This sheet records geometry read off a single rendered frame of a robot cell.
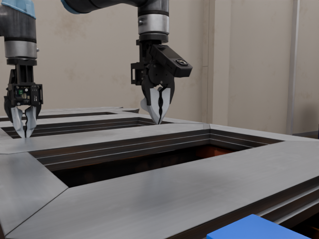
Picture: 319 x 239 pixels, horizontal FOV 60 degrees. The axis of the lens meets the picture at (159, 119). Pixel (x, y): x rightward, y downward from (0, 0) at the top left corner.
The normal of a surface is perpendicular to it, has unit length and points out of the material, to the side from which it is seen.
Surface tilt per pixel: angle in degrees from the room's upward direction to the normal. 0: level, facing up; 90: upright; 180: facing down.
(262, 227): 0
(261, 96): 90
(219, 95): 90
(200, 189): 0
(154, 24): 91
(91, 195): 0
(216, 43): 90
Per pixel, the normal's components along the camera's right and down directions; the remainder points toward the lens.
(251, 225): 0.00, -0.99
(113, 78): 0.50, 0.10
